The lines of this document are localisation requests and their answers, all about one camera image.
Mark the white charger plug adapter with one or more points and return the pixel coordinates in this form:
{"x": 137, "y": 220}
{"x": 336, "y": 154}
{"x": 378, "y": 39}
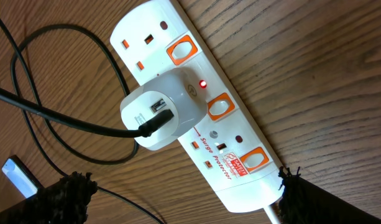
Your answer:
{"x": 176, "y": 91}

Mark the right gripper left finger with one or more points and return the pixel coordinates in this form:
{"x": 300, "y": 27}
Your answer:
{"x": 65, "y": 202}

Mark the white power strip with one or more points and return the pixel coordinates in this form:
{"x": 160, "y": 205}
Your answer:
{"x": 227, "y": 146}

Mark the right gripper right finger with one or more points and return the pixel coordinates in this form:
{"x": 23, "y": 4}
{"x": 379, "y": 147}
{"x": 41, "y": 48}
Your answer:
{"x": 304, "y": 203}

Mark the blue Galaxy smartphone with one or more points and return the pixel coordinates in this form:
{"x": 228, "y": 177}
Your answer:
{"x": 21, "y": 177}

